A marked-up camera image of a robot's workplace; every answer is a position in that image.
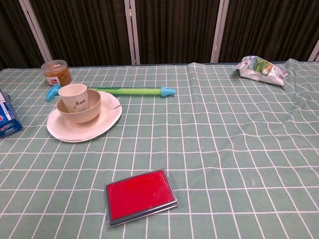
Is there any white paper cup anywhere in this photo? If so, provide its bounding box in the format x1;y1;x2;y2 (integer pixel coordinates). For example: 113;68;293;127
58;83;88;114

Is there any beige bowl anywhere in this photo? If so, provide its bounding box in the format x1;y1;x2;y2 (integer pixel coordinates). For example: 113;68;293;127
56;89;102;124

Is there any white paper plate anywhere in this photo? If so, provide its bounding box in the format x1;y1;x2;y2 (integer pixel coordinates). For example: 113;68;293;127
46;91;123;143

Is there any green and blue water pump toy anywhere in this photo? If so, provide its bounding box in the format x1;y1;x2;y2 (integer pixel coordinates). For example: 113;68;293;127
45;84;176;102

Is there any green checkered tablecloth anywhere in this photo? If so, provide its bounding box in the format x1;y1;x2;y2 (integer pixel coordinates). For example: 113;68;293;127
0;58;319;239

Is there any red ink pad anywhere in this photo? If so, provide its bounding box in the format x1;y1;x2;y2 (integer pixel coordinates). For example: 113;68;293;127
104;168;178;222

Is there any silver and green snack bag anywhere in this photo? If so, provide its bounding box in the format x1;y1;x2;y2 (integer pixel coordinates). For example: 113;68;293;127
232;55;289;88

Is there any clear plastic jar with snacks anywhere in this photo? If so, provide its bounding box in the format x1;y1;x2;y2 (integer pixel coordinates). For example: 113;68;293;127
40;59;73;87

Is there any blue and white toothpaste box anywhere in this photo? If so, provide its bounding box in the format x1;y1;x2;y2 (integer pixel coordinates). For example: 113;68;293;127
0;89;24;139

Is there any white partition frame post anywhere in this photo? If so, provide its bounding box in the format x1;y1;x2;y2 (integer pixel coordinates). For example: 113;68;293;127
18;0;53;63
124;0;141;64
210;0;230;63
308;37;319;62

